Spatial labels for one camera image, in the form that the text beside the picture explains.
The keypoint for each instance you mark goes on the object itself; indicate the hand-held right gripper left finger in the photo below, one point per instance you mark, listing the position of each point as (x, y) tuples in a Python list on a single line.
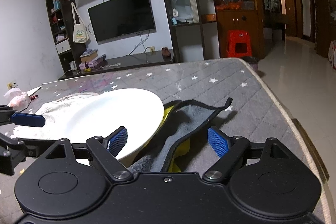
[(118, 141)]

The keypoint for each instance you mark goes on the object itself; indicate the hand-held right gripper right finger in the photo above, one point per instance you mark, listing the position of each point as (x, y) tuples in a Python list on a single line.
[(218, 142)]

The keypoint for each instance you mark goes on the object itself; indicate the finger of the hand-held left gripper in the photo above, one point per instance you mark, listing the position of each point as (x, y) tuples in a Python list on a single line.
[(29, 119), (15, 146)]

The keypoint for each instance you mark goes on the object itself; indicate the white round plate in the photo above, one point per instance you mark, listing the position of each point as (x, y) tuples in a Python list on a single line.
[(110, 111)]

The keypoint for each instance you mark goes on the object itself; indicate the grey yellow cleaning cloth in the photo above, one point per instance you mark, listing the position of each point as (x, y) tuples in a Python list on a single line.
[(183, 121)]

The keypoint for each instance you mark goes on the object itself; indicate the pink tissue pack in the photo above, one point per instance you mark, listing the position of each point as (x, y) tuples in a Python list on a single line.
[(19, 100)]

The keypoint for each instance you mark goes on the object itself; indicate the small red object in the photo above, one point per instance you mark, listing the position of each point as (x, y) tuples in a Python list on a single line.
[(34, 97)]

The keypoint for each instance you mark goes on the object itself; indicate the white pointed flat object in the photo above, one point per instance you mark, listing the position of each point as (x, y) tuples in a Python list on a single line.
[(34, 91)]

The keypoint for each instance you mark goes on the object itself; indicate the cream white towel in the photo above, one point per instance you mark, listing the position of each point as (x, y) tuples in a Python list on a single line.
[(57, 108)]

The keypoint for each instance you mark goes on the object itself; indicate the grey star print tablecloth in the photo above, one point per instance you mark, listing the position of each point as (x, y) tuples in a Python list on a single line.
[(210, 90)]

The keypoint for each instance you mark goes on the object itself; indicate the dark shelf unit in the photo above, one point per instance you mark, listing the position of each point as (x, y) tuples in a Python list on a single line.
[(67, 61)]

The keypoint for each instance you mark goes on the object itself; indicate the dark trash bin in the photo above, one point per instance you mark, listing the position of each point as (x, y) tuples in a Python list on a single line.
[(250, 62)]

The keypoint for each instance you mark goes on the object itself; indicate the stack of cardboard boxes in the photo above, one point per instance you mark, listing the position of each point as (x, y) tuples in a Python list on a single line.
[(90, 58)]

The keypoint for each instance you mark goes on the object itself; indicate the cream tote bag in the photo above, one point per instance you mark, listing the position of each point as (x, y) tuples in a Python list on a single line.
[(80, 33)]

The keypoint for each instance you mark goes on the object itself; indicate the brown shoe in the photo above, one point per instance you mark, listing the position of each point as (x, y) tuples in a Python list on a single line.
[(166, 52)]

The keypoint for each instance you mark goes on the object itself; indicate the red plastic stool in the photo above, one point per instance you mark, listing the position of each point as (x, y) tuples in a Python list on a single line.
[(237, 37)]

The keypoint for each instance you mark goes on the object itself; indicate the glass display cabinet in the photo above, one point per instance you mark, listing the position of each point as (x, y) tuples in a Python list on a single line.
[(187, 37)]

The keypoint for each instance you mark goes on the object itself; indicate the brown wooden cabinet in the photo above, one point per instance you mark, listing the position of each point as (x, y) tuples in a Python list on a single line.
[(236, 22)]

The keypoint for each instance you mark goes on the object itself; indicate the orange box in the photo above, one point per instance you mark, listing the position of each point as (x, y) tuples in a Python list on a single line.
[(210, 18)]

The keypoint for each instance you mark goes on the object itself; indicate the bag of oranges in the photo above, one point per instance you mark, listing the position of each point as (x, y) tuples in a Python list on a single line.
[(231, 5)]

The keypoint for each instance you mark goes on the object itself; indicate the red and white bag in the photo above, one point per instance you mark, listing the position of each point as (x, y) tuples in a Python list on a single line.
[(332, 56)]

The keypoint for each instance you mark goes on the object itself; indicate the brown wooden door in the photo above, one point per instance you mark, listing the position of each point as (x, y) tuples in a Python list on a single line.
[(288, 3)]

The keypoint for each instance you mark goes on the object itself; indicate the wall socket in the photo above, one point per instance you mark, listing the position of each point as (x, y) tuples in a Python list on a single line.
[(151, 49), (11, 85)]

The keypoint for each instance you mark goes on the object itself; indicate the black wall television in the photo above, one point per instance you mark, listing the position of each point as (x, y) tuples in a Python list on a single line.
[(120, 16)]

